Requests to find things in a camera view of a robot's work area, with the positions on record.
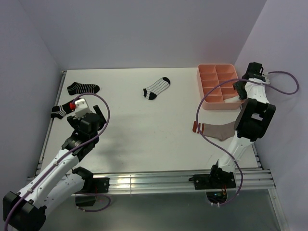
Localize white sock black toe heel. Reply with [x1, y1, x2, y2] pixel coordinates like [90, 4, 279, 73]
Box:
[143, 77, 171, 100]

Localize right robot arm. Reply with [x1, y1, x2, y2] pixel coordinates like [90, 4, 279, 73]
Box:
[208, 62, 276, 188]

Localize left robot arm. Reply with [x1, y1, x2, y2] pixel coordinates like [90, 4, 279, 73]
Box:
[2, 103, 110, 231]

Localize pink divided organizer tray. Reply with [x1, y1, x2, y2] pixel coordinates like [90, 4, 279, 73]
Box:
[197, 64, 241, 110]

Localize black sock white cuff stripes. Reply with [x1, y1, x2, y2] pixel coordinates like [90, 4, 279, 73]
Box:
[50, 101, 73, 119]

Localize black sock thin white stripes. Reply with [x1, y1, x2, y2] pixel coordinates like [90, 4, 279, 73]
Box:
[67, 82, 100, 95]

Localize taupe sock red cuff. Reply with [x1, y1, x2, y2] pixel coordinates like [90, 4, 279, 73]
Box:
[192, 121, 235, 141]

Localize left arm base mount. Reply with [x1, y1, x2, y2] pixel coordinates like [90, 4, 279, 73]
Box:
[80, 177, 110, 193]

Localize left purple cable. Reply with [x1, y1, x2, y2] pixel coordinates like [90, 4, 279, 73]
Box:
[2, 92, 111, 231]

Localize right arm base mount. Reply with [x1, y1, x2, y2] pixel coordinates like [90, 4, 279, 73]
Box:
[189, 173, 236, 190]

